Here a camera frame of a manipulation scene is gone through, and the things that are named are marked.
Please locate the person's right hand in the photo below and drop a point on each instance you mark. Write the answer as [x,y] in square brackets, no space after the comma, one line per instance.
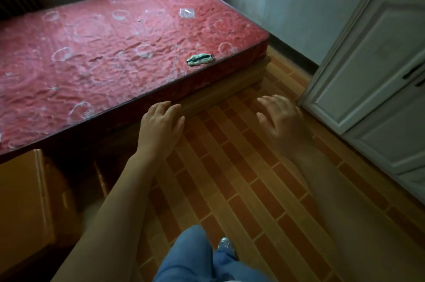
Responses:
[287,129]

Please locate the person's left hand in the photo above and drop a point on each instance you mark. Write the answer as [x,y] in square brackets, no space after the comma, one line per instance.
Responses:
[159,135]

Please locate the person's right thumb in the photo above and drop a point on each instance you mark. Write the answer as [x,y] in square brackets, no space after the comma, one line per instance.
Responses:
[263,125]

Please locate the person's left fingers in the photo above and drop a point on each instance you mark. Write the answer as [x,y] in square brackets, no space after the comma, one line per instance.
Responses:
[165,112]

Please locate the person's left forearm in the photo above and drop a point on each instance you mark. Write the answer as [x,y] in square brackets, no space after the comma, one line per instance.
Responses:
[113,218]

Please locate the person's right forearm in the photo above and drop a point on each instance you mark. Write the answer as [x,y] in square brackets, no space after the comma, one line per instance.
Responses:
[345,218]

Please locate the red plastic-wrapped mattress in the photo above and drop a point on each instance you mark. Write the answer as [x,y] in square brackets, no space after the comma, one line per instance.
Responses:
[99,59]

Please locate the clear plastic patch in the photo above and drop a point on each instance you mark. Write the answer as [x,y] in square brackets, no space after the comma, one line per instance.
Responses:
[187,12]

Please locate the grey shoe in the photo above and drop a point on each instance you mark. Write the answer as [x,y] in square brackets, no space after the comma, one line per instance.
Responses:
[226,246]

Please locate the white panelled wardrobe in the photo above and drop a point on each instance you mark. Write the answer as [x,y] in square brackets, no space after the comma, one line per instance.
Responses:
[375,66]

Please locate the blue jeans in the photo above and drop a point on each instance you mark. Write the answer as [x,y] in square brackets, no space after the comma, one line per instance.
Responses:
[196,258]

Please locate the wooden bedside cabinet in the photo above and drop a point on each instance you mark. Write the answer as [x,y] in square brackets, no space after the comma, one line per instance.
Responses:
[30,205]

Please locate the wooden bed frame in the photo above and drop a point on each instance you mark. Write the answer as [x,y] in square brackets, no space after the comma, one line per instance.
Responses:
[225,89]

